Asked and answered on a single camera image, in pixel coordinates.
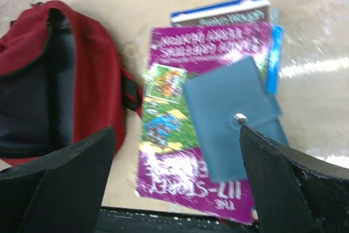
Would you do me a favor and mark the blue snap wallet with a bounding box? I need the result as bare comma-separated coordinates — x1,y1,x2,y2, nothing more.
183,57,288,183

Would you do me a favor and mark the red student backpack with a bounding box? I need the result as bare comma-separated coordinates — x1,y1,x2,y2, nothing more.
1,1,142,165

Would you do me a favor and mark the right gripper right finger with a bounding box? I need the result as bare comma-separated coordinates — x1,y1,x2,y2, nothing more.
240,126,348,232

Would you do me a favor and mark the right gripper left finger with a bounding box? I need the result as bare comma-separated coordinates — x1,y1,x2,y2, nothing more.
1,127,116,232

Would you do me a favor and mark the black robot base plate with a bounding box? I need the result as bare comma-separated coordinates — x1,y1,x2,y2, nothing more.
94,207,259,233

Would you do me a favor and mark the purple storey treehouse book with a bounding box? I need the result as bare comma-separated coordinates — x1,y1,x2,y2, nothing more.
136,22,272,224

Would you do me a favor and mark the blue book under stack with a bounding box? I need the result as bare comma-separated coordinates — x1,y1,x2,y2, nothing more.
170,0,284,95

